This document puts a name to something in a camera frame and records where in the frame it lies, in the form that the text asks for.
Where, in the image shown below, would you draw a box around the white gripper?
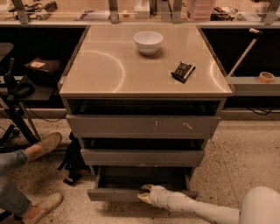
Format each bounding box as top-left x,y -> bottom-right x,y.
137,184 -> 183,211

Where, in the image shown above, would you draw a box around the grey bottom drawer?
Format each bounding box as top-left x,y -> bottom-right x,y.
87,166 -> 198,202

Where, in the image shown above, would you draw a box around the grey drawer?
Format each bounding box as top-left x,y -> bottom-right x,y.
66,115 -> 220,139
87,166 -> 198,202
80,149 -> 205,167

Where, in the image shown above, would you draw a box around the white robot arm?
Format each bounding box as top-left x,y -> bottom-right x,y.
137,185 -> 280,224

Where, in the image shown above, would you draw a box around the grey middle drawer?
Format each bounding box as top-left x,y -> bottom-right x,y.
80,149 -> 205,167

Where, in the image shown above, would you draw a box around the grey drawer cabinet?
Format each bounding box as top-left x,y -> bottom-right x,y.
57,23 -> 235,189

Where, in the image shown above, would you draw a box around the grey top drawer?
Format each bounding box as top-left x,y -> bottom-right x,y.
66,115 -> 220,139

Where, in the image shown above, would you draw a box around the tan shoe upper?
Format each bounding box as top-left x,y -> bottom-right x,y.
25,132 -> 62,161

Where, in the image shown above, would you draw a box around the black snack bag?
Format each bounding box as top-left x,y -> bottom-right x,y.
171,61 -> 195,84

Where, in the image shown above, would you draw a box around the blue jeans lower leg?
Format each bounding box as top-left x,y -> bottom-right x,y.
0,175 -> 32,217

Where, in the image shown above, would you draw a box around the blue jeans leg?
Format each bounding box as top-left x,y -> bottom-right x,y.
0,175 -> 32,217
0,150 -> 28,175

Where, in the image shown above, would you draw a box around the blue jeans upper leg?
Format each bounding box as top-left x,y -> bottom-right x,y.
0,150 -> 28,175

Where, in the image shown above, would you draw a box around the white ceramic bowl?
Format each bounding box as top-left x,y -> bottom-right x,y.
134,31 -> 163,55

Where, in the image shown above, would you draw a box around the black box with label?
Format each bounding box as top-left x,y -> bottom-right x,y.
24,57 -> 64,87

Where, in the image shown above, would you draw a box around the tan tape roll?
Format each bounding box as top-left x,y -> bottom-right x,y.
259,72 -> 275,84

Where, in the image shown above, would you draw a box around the black side table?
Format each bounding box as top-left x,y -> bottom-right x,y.
0,42 -> 60,147

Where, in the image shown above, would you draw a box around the white box on bench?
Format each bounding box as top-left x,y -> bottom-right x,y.
134,0 -> 150,18

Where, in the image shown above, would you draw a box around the pink stacked trays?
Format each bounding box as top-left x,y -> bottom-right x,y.
186,0 -> 216,21

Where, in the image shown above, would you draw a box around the white stick with black tip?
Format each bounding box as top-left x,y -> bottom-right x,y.
227,28 -> 263,77

